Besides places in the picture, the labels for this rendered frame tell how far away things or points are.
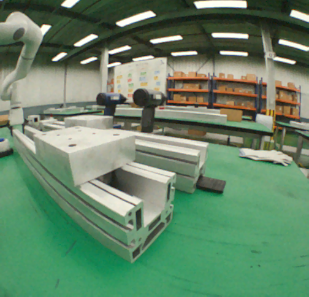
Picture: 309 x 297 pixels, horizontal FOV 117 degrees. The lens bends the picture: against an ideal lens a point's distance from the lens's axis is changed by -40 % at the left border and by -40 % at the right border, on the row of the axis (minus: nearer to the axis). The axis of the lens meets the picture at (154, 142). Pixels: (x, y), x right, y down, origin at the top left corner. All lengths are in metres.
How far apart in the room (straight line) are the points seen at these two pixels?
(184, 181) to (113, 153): 0.16
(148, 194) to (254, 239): 0.17
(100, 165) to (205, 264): 0.18
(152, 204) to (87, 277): 0.13
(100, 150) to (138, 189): 0.07
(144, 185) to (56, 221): 0.16
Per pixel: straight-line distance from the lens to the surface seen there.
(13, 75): 0.95
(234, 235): 0.25
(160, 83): 3.38
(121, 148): 0.21
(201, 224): 0.25
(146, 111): 0.53
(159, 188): 0.19
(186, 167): 0.30
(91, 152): 0.18
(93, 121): 0.49
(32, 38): 0.83
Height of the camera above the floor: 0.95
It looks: 14 degrees down
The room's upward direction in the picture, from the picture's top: 1 degrees clockwise
